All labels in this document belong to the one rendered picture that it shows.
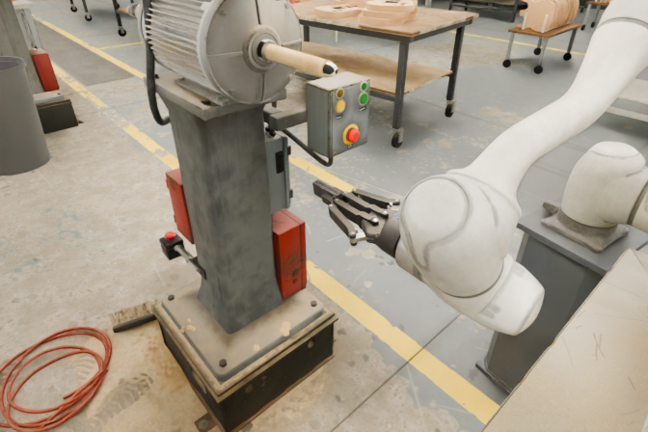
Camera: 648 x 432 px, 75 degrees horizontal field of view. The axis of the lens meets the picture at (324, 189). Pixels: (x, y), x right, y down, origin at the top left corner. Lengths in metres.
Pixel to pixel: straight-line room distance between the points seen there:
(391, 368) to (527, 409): 1.18
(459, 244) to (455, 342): 1.52
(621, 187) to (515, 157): 0.81
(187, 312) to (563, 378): 1.26
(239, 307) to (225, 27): 0.93
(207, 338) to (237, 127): 0.75
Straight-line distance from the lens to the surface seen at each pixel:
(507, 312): 0.62
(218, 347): 1.53
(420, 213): 0.46
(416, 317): 2.01
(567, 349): 0.77
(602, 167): 1.34
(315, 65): 0.82
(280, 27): 1.00
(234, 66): 0.95
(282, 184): 1.40
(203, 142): 1.15
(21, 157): 3.66
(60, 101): 4.30
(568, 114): 0.69
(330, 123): 1.16
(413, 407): 1.75
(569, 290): 1.47
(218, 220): 1.27
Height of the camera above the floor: 1.46
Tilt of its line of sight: 31 degrees down
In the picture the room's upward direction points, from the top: straight up
